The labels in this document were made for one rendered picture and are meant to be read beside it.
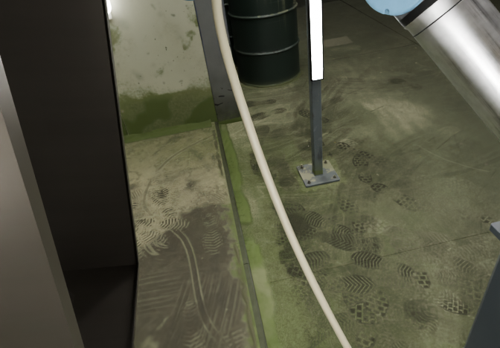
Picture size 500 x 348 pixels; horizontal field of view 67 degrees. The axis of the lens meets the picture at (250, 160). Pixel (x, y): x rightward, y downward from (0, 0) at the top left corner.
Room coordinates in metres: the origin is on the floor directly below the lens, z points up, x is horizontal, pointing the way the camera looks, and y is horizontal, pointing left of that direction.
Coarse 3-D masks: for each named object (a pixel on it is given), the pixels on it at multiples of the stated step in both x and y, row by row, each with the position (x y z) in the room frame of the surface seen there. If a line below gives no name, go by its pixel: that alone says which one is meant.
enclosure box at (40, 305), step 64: (0, 0) 0.85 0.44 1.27; (64, 0) 0.86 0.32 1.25; (0, 64) 0.29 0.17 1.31; (64, 64) 0.85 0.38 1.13; (0, 128) 0.27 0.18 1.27; (64, 128) 0.84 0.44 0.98; (0, 192) 0.27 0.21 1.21; (64, 192) 0.83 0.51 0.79; (128, 192) 0.85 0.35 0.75; (0, 256) 0.26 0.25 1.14; (64, 256) 0.82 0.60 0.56; (128, 256) 0.84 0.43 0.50; (0, 320) 0.26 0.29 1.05; (64, 320) 0.26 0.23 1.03; (128, 320) 0.64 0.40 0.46
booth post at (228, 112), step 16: (208, 0) 2.48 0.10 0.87; (208, 16) 2.48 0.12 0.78; (224, 16) 2.49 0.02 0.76; (208, 32) 2.48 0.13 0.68; (208, 48) 2.47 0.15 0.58; (208, 64) 2.47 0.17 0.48; (224, 64) 2.48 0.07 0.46; (224, 80) 2.48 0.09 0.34; (224, 96) 2.48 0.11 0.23; (224, 112) 2.48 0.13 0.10
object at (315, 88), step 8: (320, 80) 1.70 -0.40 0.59; (312, 88) 1.70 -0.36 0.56; (320, 88) 1.70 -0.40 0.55; (312, 96) 1.70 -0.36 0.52; (320, 96) 1.70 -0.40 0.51; (312, 104) 1.70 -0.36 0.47; (320, 104) 1.70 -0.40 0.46; (312, 112) 1.70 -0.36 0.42; (320, 112) 1.70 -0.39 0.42; (312, 120) 1.70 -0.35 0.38; (320, 120) 1.70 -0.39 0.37; (312, 128) 1.70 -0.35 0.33; (320, 128) 1.70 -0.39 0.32; (312, 136) 1.71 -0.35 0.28; (320, 136) 1.70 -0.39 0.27; (312, 144) 1.71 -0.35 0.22; (320, 144) 1.70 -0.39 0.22; (312, 152) 1.72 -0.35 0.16; (320, 152) 1.70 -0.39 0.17; (312, 160) 1.72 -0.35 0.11; (320, 160) 1.70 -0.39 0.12; (312, 168) 1.73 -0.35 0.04; (320, 168) 1.70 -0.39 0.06
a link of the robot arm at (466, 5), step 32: (384, 0) 0.60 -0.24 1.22; (416, 0) 0.57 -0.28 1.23; (448, 0) 0.56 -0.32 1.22; (480, 0) 0.56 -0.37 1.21; (416, 32) 0.59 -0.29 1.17; (448, 32) 0.55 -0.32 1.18; (480, 32) 0.53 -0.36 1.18; (448, 64) 0.55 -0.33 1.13; (480, 64) 0.52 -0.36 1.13; (480, 96) 0.51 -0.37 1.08
